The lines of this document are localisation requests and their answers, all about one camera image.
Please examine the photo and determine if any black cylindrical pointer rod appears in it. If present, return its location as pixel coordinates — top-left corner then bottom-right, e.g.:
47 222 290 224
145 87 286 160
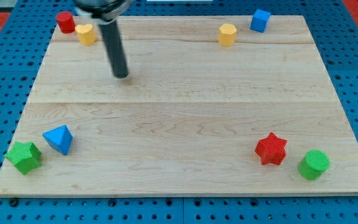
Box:
99 21 129 79

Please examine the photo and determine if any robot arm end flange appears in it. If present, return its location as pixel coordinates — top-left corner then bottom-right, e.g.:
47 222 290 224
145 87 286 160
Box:
73 0 134 24

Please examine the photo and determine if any green star block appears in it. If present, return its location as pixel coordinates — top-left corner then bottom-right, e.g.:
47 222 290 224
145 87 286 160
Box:
5 141 41 175

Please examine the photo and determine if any red cylinder block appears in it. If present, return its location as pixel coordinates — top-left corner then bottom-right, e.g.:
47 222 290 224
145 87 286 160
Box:
55 11 75 34

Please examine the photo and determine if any red star block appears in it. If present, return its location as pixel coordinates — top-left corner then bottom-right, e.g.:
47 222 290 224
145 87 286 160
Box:
255 132 288 166

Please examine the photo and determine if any blue cube block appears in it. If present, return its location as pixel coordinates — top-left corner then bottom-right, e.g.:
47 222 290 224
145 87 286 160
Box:
250 9 271 33

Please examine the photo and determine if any green cylinder block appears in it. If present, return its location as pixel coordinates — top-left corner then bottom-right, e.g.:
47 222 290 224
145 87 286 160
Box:
298 149 330 180

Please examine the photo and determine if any yellow hexagon block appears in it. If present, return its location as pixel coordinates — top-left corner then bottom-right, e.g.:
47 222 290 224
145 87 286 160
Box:
218 24 237 47

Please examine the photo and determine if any light wooden board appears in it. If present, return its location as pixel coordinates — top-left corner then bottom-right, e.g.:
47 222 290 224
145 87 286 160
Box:
0 16 358 198

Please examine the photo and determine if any blue triangle block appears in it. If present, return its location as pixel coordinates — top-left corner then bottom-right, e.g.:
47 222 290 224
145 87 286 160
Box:
42 125 73 156

